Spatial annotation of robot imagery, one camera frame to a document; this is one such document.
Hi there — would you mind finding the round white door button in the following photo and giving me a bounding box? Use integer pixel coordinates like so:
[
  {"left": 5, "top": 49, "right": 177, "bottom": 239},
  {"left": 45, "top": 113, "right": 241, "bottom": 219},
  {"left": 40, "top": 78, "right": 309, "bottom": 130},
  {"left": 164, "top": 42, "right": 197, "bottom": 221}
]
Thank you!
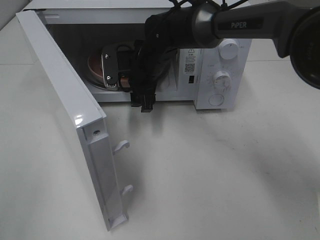
[{"left": 208, "top": 93, "right": 225, "bottom": 107}]

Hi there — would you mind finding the glass microwave turntable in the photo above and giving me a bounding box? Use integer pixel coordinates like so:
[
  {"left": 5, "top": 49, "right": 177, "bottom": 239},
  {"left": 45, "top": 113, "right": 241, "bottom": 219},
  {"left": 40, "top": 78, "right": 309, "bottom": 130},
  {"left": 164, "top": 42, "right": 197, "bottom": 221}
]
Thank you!
[{"left": 86, "top": 76, "right": 132, "bottom": 93}]

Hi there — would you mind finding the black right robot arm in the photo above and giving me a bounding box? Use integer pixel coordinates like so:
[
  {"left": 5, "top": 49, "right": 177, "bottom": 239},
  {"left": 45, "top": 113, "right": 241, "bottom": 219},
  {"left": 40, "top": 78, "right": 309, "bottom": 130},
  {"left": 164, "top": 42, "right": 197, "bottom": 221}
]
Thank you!
[{"left": 128, "top": 0, "right": 320, "bottom": 113}]

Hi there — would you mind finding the white timer knob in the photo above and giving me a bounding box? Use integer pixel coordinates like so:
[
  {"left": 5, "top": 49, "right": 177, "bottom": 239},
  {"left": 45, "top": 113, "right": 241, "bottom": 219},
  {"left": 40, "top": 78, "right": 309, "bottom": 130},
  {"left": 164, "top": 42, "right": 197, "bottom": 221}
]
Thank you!
[{"left": 212, "top": 71, "right": 232, "bottom": 92}]

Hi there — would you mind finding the white microwave door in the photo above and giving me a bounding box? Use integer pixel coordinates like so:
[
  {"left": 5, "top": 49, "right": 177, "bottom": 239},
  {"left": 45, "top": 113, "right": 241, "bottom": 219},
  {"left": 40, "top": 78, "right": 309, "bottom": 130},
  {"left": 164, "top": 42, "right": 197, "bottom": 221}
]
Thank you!
[{"left": 16, "top": 10, "right": 133, "bottom": 231}]

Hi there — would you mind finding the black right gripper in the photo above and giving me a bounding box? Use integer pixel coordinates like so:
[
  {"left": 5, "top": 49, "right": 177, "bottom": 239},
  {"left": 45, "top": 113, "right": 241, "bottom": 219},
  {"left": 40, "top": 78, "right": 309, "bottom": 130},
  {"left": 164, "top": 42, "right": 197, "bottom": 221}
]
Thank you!
[{"left": 101, "top": 24, "right": 177, "bottom": 113}]

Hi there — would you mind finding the white warning label sticker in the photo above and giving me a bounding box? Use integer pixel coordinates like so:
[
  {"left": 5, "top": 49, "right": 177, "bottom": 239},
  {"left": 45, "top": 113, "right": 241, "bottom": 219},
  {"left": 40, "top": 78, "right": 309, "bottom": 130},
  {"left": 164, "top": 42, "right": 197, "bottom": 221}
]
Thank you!
[{"left": 184, "top": 48, "right": 197, "bottom": 74}]

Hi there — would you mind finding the pink plate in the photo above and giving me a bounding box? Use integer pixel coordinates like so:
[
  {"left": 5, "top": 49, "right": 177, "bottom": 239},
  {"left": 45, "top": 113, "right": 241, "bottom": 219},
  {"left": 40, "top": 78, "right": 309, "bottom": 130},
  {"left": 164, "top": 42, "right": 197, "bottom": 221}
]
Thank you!
[{"left": 87, "top": 52, "right": 131, "bottom": 88}]

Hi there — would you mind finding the white microwave oven body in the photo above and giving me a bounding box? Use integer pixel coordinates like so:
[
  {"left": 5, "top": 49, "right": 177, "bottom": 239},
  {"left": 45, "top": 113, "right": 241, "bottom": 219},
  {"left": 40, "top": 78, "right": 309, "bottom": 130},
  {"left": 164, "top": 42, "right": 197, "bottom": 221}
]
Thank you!
[{"left": 17, "top": 0, "right": 252, "bottom": 110}]

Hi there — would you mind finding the upper white power knob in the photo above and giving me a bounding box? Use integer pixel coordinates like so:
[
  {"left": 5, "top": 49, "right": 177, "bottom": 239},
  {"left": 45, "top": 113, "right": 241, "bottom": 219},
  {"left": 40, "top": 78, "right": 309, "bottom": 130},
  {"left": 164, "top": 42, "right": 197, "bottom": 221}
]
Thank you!
[{"left": 219, "top": 38, "right": 239, "bottom": 60}]

